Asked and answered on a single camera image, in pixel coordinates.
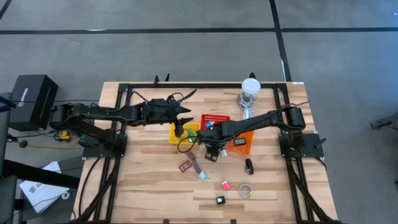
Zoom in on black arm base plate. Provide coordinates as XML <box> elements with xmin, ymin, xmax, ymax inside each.
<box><xmin>82</xmin><ymin>133</ymin><xmax>128</xmax><ymax>159</ymax></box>
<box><xmin>278</xmin><ymin>132</ymin><xmax>325</xmax><ymax>159</ymax></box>

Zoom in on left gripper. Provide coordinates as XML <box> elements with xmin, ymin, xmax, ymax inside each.
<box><xmin>144</xmin><ymin>98</ymin><xmax>195</xmax><ymax>124</ymax></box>

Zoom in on orange plastic basket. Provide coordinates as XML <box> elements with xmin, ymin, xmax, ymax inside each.
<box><xmin>226</xmin><ymin>130</ymin><xmax>255</xmax><ymax>156</ymax></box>

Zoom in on black cardboard box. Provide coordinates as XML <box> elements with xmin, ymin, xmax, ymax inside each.
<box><xmin>9</xmin><ymin>73</ymin><xmax>59</xmax><ymax>132</ymax></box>

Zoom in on black table frame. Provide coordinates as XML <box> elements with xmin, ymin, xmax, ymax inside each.
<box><xmin>71</xmin><ymin>81</ymin><xmax>340</xmax><ymax>224</ymax></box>

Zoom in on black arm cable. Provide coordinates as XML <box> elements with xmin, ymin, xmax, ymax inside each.
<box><xmin>177</xmin><ymin>136</ymin><xmax>200</xmax><ymax>154</ymax></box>
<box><xmin>130</xmin><ymin>89</ymin><xmax>198</xmax><ymax>105</ymax></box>

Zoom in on brown woven strap wristwatch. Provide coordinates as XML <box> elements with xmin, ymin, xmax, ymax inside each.
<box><xmin>185</xmin><ymin>151</ymin><xmax>208</xmax><ymax>182</ymax></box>

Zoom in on black stand leg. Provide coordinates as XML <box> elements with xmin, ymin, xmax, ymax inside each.
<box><xmin>369</xmin><ymin>111</ymin><xmax>398</xmax><ymax>131</ymax></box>

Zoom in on white paper sheets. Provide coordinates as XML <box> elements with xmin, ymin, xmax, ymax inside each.
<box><xmin>18</xmin><ymin>161</ymin><xmax>70</xmax><ymax>215</ymax></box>

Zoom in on silver metal band wristwatch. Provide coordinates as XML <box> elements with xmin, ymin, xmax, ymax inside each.
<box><xmin>238</xmin><ymin>183</ymin><xmax>254</xmax><ymax>199</ymax></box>

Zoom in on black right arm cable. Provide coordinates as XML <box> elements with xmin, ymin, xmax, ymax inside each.
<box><xmin>177</xmin><ymin>136</ymin><xmax>200</xmax><ymax>154</ymax></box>

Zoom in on yellow cable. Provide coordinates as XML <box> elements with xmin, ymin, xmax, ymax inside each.
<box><xmin>27</xmin><ymin>138</ymin><xmax>81</xmax><ymax>150</ymax></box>

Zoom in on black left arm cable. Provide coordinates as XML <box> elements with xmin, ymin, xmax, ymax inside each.
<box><xmin>130</xmin><ymin>89</ymin><xmax>198</xmax><ymax>105</ymax></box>

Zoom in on white lamp cable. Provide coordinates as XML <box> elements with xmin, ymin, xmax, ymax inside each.
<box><xmin>239</xmin><ymin>93</ymin><xmax>259</xmax><ymax>121</ymax></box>

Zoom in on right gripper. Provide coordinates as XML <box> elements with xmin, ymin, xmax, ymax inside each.
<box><xmin>198</xmin><ymin>124</ymin><xmax>226</xmax><ymax>154</ymax></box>

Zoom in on yellow plastic basket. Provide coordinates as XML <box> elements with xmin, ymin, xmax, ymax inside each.
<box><xmin>169</xmin><ymin>121</ymin><xmax>201</xmax><ymax>146</ymax></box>

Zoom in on small red digital clock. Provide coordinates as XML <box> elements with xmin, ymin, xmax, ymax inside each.
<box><xmin>178</xmin><ymin>159</ymin><xmax>194</xmax><ymax>174</ymax></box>

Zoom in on white mushroom table lamp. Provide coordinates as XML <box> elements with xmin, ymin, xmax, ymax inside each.
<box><xmin>236</xmin><ymin>77</ymin><xmax>262</xmax><ymax>108</ymax></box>

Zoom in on red plastic basket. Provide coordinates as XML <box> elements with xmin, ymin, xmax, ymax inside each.
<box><xmin>200</xmin><ymin>114</ymin><xmax>231</xmax><ymax>131</ymax></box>

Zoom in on black stand base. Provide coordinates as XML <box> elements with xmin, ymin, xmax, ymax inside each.
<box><xmin>0</xmin><ymin>91</ymin><xmax>81</xmax><ymax>224</ymax></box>

